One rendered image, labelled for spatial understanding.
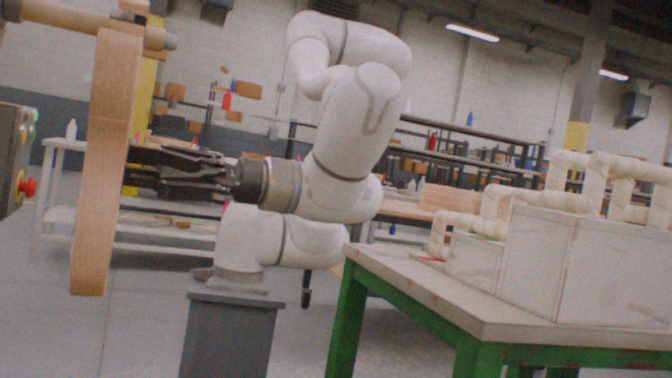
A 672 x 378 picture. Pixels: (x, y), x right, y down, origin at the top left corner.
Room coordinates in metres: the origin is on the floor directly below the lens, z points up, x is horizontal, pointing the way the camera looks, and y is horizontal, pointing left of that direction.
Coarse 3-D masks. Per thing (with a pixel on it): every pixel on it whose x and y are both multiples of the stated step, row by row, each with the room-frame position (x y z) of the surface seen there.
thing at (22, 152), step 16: (0, 112) 0.89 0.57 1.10; (16, 112) 0.90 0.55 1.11; (32, 112) 1.00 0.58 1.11; (0, 128) 0.89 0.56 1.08; (16, 128) 0.90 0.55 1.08; (32, 128) 1.00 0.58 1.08; (0, 144) 0.89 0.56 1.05; (16, 144) 0.91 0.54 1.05; (0, 160) 0.89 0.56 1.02; (16, 160) 0.92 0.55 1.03; (0, 176) 0.89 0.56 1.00; (16, 176) 0.94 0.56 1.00; (0, 192) 0.90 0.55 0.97; (16, 192) 0.95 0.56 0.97; (0, 208) 0.90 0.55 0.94; (16, 208) 0.98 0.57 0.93
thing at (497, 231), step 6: (474, 222) 1.10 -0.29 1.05; (480, 222) 1.08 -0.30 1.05; (486, 222) 1.07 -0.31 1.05; (492, 222) 1.06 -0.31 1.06; (474, 228) 1.09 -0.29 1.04; (480, 228) 1.08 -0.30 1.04; (486, 228) 1.06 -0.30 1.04; (492, 228) 1.04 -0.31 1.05; (498, 228) 1.03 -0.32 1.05; (504, 228) 1.02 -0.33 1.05; (480, 234) 1.09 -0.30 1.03; (486, 234) 1.06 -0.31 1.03; (492, 234) 1.04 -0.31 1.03; (498, 234) 1.03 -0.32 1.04; (504, 234) 1.01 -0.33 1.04; (504, 240) 1.02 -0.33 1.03
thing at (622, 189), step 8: (616, 184) 1.02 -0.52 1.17; (624, 184) 1.01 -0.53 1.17; (632, 184) 1.01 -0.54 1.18; (616, 192) 1.02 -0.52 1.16; (624, 192) 1.01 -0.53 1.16; (616, 200) 1.01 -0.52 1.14; (624, 200) 1.01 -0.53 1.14; (616, 208) 1.01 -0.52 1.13; (624, 208) 1.01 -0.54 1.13; (608, 216) 1.02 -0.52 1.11; (616, 216) 1.01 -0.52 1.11
